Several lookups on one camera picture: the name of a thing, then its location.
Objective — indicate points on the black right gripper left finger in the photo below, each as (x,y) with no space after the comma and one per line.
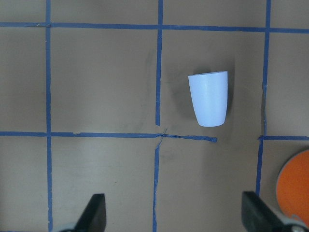
(94,217)

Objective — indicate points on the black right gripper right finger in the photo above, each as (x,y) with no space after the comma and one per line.
(256,216)

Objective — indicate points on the orange bin with grey lid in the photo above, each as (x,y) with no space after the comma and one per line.
(292,188)

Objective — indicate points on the light blue plastic cup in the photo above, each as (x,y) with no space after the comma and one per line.
(209,94)

